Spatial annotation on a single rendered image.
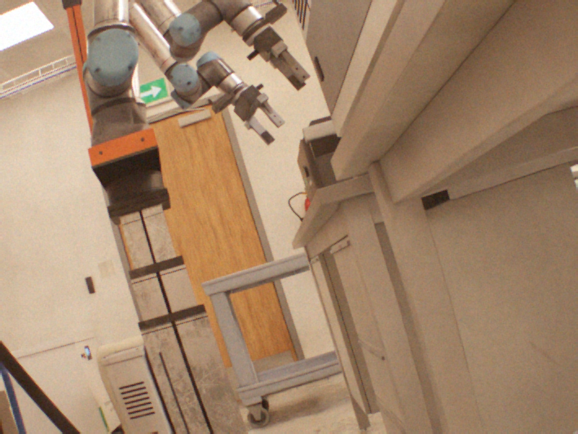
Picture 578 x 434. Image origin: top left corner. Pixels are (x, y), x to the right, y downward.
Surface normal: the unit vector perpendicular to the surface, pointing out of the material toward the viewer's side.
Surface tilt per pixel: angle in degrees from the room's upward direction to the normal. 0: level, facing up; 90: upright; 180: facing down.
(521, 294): 90
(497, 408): 90
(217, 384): 90
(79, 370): 90
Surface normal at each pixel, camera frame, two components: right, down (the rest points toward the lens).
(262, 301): 0.02, -0.08
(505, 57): -0.95, 0.29
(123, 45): 0.29, -0.03
